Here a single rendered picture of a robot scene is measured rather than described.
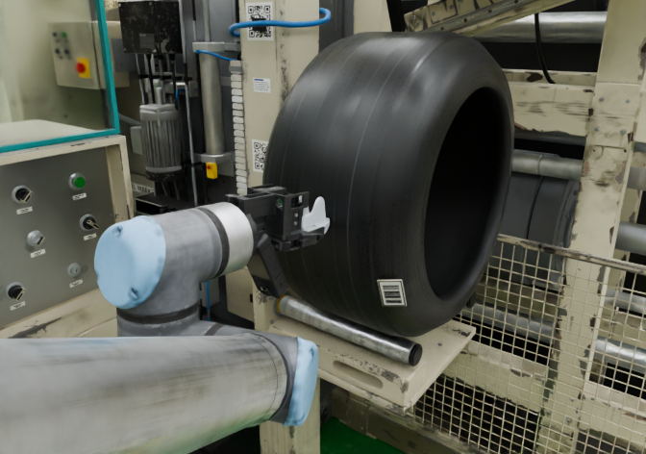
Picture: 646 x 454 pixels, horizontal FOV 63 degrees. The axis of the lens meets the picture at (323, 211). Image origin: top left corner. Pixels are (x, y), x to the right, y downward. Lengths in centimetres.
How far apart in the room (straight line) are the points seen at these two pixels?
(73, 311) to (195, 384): 97
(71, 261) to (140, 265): 77
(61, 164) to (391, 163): 75
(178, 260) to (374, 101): 42
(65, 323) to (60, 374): 104
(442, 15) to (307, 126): 60
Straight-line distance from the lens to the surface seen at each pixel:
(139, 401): 32
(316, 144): 87
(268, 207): 71
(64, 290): 135
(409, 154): 82
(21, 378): 26
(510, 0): 132
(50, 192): 127
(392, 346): 107
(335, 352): 113
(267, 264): 73
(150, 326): 61
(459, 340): 132
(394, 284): 86
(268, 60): 117
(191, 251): 60
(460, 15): 136
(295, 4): 117
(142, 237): 57
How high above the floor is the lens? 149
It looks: 19 degrees down
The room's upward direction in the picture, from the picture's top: straight up
